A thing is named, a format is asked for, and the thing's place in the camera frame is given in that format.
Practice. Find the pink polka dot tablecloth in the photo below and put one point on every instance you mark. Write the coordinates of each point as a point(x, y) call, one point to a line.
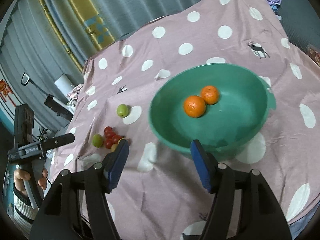
point(159, 195)

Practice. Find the black tripod stand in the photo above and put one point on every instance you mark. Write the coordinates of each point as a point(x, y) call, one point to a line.
point(51, 102)

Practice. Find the green fruit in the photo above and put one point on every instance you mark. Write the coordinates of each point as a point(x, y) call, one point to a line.
point(122, 110)
point(97, 140)

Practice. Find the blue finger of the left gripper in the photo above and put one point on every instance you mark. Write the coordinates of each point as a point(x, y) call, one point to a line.
point(56, 142)

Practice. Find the large orange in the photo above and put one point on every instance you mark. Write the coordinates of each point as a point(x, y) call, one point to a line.
point(194, 106)

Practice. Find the teal curtain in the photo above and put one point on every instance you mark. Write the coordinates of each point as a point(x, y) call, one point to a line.
point(50, 38)

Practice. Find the yellow cherry tomato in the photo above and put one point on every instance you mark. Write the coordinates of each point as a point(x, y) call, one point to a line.
point(114, 146)

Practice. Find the red cherry tomato bottom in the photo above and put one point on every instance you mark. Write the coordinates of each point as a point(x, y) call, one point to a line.
point(108, 143)

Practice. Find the striped left sleeve forearm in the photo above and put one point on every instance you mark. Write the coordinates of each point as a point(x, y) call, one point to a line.
point(23, 211)

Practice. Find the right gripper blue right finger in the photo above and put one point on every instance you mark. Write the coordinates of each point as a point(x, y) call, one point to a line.
point(260, 216)

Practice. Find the yellow patterned curtain strip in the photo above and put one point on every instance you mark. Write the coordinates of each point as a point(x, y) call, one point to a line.
point(79, 26)

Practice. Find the red cherry tomato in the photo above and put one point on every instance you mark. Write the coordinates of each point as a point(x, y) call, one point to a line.
point(116, 138)
point(110, 134)
point(108, 143)
point(107, 129)

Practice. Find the red cherry tomato top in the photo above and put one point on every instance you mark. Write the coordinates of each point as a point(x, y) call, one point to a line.
point(107, 129)

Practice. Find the green plastic bowl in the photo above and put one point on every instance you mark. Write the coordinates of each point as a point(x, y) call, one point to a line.
point(243, 107)

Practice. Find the grey sofa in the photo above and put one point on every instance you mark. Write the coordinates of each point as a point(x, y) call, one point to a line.
point(300, 20)

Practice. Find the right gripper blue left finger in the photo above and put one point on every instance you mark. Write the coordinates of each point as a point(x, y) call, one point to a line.
point(76, 207)

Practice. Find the white paper roll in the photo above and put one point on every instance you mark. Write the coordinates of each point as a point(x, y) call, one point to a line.
point(64, 85)

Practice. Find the left hand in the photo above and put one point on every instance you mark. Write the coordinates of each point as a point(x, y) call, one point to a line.
point(21, 175)

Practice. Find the pile of clothes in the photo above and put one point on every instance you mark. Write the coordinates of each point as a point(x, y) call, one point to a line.
point(73, 95)

